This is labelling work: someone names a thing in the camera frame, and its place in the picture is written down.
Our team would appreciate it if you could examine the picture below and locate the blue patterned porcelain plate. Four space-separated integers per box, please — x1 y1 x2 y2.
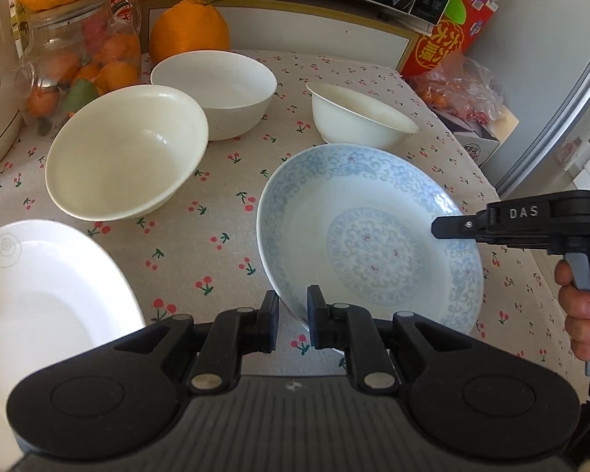
256 144 484 334

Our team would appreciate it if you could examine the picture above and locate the large cream bowl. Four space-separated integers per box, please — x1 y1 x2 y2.
45 84 208 222

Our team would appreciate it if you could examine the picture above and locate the person's right hand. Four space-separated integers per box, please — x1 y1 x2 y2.
554 260 590 361

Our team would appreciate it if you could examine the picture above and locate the white cardboard box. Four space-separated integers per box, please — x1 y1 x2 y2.
435 107 519 166

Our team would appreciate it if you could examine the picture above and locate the clear plastic snack bag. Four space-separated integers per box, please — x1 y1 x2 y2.
409 51 504 126

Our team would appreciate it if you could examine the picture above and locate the small white bowl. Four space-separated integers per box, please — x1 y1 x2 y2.
307 82 421 151

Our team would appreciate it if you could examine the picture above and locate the white swirl-pattern plate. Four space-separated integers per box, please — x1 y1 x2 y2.
0 219 145 469

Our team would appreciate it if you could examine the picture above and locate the silver refrigerator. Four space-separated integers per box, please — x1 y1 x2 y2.
469 0 590 198

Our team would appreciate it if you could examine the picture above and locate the red snack box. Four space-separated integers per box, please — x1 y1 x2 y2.
400 0 498 79

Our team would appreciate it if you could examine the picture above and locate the white speckled bowl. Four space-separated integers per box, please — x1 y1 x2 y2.
150 50 277 142

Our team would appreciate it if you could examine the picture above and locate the large orange on table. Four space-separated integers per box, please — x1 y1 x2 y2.
149 0 230 65

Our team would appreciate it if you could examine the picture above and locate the glass jar of tangerines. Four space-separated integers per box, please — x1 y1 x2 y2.
7 0 141 134

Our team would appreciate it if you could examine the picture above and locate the yellow printed box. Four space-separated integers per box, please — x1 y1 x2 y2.
9 0 30 57

